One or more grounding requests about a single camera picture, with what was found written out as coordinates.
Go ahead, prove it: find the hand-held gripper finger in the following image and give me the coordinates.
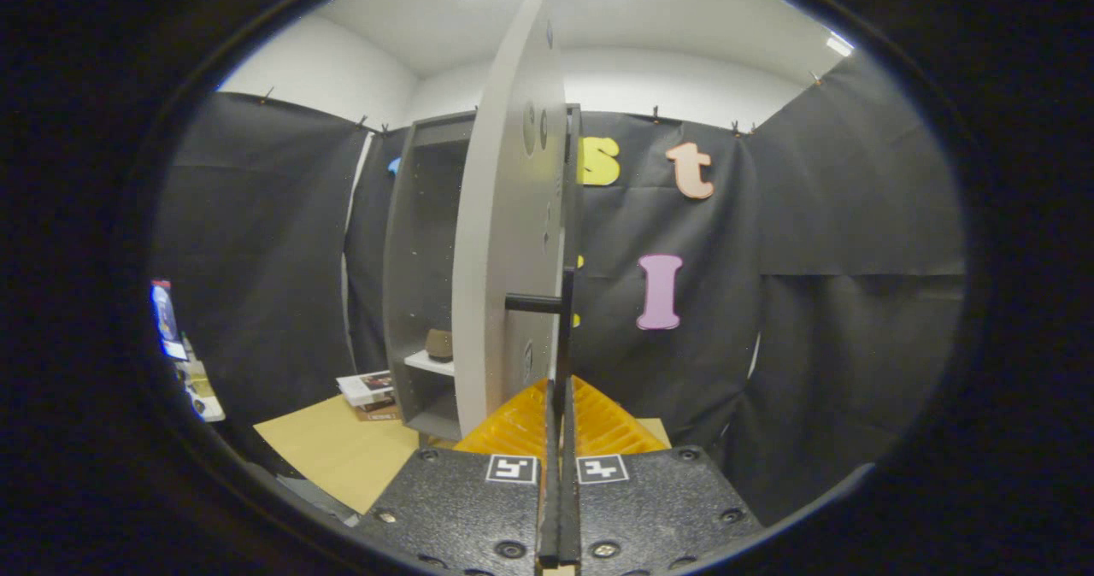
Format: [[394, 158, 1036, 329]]
[[353, 378, 562, 576], [560, 375, 763, 576]]

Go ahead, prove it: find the black door handle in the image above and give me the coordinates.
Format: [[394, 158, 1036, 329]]
[[504, 267, 578, 419]]

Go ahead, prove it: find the grey shoe cabinet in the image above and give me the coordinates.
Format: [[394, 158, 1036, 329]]
[[382, 104, 584, 444]]

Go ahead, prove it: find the white shoe cabinet door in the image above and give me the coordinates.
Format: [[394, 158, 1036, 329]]
[[450, 0, 572, 440]]

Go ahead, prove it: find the white book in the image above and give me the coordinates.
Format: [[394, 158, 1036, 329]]
[[336, 369, 398, 408]]

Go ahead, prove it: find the black backdrop cloth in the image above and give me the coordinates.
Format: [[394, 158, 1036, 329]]
[[152, 50, 971, 530]]

